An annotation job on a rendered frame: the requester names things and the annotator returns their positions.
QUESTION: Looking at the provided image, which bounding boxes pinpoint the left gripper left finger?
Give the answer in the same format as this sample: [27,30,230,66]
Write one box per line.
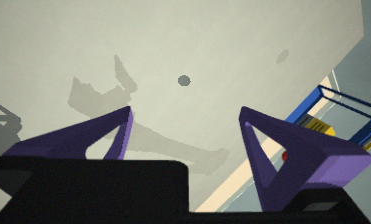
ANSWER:
[1,106,134,159]

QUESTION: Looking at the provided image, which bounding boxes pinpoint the red sphere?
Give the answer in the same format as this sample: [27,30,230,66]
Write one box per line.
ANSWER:
[282,151,287,161]

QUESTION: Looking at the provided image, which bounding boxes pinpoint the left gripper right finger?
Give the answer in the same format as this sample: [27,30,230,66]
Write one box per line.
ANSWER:
[239,106,371,212]

